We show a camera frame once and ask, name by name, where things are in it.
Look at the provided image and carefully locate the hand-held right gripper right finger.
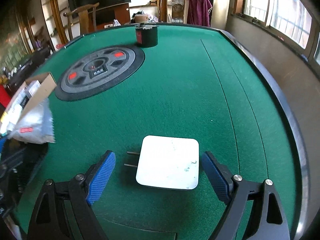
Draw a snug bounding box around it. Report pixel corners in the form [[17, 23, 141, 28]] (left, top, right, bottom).
[[201, 151, 290, 240]]

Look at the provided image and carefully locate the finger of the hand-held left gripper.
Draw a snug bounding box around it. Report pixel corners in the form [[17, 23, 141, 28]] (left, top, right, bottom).
[[0, 136, 49, 165]]

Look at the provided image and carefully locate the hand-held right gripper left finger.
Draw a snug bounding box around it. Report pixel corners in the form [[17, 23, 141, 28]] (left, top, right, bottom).
[[27, 150, 117, 240]]

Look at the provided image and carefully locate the white charger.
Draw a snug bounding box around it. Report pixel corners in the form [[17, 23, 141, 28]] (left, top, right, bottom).
[[124, 135, 200, 190]]

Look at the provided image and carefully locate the cardboard box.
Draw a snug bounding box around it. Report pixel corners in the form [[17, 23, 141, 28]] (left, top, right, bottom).
[[0, 72, 57, 135]]

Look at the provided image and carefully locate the round grey table console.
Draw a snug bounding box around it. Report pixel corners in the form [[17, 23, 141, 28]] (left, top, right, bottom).
[[54, 45, 145, 102]]

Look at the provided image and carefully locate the dark low cabinet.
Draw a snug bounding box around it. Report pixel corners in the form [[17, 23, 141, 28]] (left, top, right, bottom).
[[5, 47, 54, 88]]

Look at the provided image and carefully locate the black cylinder holder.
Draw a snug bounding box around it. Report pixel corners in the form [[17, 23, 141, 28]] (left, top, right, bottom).
[[135, 23, 159, 48]]

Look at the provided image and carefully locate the wooden stopper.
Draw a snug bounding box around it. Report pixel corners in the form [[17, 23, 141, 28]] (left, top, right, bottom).
[[135, 14, 150, 25]]

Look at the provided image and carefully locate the pile of floral bags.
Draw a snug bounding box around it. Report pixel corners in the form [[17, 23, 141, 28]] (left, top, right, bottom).
[[130, 10, 158, 23]]

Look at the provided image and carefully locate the maroon cloth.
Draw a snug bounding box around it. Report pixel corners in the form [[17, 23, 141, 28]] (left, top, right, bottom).
[[187, 0, 213, 27]]

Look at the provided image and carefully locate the window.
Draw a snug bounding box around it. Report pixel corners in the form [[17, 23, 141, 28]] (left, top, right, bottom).
[[235, 0, 320, 65]]

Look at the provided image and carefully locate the landscape wall painting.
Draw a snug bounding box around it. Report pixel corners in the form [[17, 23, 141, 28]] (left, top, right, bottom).
[[0, 22, 28, 68]]

